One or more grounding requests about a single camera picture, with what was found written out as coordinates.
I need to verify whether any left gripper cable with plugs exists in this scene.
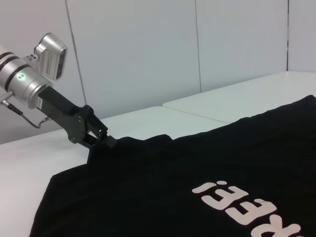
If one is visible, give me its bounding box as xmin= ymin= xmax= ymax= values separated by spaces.
xmin=0 ymin=90 xmax=51 ymax=129

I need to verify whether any black shirt with FREE print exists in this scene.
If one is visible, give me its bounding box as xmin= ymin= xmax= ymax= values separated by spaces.
xmin=29 ymin=95 xmax=316 ymax=237

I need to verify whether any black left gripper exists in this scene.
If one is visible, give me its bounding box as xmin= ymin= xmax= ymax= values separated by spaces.
xmin=37 ymin=86 xmax=116 ymax=150

